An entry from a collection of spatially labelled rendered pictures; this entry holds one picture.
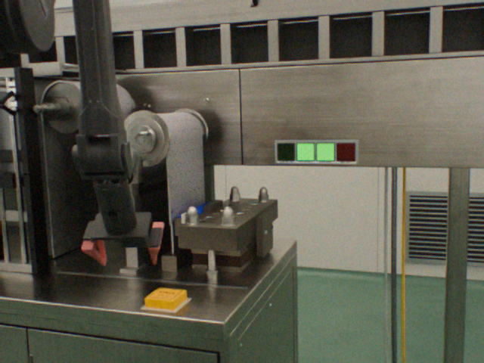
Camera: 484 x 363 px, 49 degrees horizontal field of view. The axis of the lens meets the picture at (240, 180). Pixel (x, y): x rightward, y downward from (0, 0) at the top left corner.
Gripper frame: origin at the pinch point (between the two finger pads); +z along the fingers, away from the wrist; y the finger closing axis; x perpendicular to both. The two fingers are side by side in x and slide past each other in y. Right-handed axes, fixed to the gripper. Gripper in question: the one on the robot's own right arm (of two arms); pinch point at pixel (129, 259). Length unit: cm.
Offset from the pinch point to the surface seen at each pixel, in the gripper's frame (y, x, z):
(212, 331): -15.0, 4.3, 17.0
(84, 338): 15.9, -3.4, 29.2
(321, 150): -44, -59, 17
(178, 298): -7.0, -4.5, 17.0
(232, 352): -18.7, 4.5, 23.8
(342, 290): -84, -178, 221
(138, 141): 5.6, -43.9, 2.0
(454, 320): -86, -35, 68
